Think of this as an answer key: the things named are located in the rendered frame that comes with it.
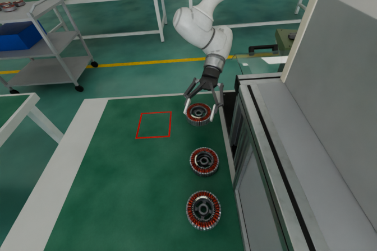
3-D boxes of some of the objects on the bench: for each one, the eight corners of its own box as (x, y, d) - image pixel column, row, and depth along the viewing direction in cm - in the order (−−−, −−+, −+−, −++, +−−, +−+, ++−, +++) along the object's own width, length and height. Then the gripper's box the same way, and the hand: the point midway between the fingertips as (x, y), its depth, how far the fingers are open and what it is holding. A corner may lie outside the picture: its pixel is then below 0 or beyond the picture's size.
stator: (216, 150, 74) (216, 145, 72) (220, 176, 67) (220, 172, 64) (189, 152, 75) (189, 147, 72) (190, 178, 67) (189, 174, 64)
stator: (225, 227, 56) (225, 224, 53) (189, 235, 55) (188, 232, 52) (215, 190, 63) (215, 186, 61) (184, 196, 63) (183, 193, 60)
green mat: (108, 100, 102) (108, 99, 102) (215, 93, 99) (215, 93, 99) (-25, 409, 37) (-26, 410, 37) (273, 413, 35) (273, 413, 35)
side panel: (231, 184, 65) (247, 131, 41) (240, 184, 65) (260, 130, 41) (252, 294, 46) (300, 312, 22) (263, 294, 46) (325, 312, 22)
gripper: (238, 78, 80) (225, 126, 76) (190, 70, 87) (175, 112, 83) (238, 71, 73) (223, 122, 69) (185, 62, 80) (170, 108, 76)
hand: (198, 113), depth 76 cm, fingers closed on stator, 11 cm apart
